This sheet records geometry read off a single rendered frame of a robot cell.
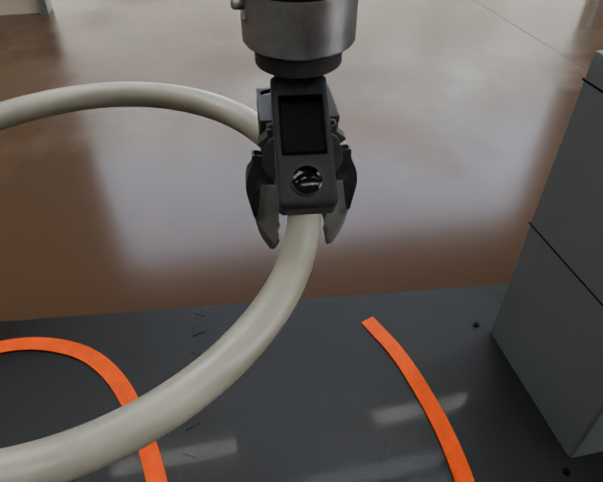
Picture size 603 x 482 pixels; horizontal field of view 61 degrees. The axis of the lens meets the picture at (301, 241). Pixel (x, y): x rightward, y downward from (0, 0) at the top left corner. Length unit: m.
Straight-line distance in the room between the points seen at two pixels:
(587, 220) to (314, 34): 0.91
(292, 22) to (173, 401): 0.27
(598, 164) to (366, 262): 0.87
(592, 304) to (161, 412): 1.02
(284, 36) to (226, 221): 1.60
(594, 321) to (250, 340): 0.97
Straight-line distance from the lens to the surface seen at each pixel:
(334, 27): 0.40
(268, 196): 0.48
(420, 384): 1.46
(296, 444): 1.34
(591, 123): 1.18
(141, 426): 0.35
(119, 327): 1.64
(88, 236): 2.03
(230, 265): 1.77
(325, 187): 0.39
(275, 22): 0.39
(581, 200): 1.21
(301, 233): 0.43
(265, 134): 0.45
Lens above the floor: 1.20
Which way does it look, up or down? 40 degrees down
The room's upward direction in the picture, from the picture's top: straight up
